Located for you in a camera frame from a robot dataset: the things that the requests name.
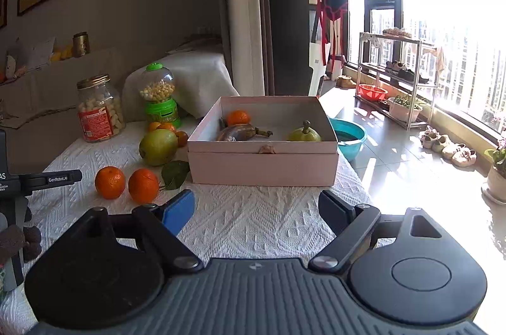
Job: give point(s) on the small planter with greens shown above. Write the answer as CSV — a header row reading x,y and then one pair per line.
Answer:
x,y
399,108

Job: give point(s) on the green candy dispenser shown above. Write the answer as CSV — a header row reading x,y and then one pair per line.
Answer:
x,y
156,88

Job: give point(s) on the teal plastic basin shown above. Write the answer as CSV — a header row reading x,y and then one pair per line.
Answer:
x,y
350,136

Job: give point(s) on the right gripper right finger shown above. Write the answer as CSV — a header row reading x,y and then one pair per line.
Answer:
x,y
357,230

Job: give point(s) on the red plastic basket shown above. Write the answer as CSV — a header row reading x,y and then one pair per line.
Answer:
x,y
372,93

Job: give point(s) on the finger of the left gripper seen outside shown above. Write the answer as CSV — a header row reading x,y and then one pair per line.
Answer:
x,y
48,180

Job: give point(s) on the glass jar red label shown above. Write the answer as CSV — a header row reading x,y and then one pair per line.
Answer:
x,y
100,109

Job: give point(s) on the small orange kumquat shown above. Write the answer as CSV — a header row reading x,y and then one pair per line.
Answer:
x,y
153,126

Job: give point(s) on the yellow green pear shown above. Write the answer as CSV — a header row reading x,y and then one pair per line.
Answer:
x,y
305,133

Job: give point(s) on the potted plant white pot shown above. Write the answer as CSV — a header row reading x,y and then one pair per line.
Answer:
x,y
496,178

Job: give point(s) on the orange mandarin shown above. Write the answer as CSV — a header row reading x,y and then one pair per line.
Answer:
x,y
237,117
110,182

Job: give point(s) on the gold metal tin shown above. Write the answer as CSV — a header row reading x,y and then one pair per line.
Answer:
x,y
81,45

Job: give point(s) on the hanging dark red clothes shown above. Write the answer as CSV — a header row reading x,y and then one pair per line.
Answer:
x,y
328,13

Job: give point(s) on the mandarin with green leaf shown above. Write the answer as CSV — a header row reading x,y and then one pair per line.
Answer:
x,y
144,185

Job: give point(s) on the brown banana with sticker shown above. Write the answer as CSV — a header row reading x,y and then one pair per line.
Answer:
x,y
240,132

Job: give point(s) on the pink cardboard box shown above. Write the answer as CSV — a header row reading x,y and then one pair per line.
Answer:
x,y
262,161

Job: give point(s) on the large green pear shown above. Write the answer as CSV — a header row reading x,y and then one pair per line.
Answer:
x,y
158,147

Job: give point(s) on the white textured tablecloth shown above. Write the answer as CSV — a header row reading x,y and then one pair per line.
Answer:
x,y
229,221

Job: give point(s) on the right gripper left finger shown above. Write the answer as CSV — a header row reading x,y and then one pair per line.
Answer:
x,y
154,229

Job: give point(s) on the orange mandarin front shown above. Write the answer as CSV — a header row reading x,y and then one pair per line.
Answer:
x,y
237,117

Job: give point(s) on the metal shoe rack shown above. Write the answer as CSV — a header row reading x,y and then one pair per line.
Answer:
x,y
403,66

